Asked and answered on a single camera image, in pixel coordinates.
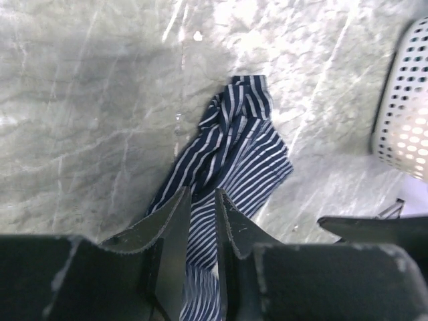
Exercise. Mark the white perforated laundry basket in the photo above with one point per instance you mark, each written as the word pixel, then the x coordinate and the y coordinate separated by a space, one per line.
pixel 399 138

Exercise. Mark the aluminium rail frame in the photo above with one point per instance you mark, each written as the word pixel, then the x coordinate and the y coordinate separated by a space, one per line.
pixel 392 212

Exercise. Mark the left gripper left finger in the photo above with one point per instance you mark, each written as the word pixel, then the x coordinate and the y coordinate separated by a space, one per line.
pixel 137 274

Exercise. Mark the navy striped underwear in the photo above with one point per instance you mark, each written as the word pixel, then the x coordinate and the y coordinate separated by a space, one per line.
pixel 236 149

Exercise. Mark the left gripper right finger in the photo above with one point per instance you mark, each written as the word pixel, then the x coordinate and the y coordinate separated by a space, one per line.
pixel 261 278

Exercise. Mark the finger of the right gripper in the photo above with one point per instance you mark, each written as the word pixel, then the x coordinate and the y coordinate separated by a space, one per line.
pixel 403 232

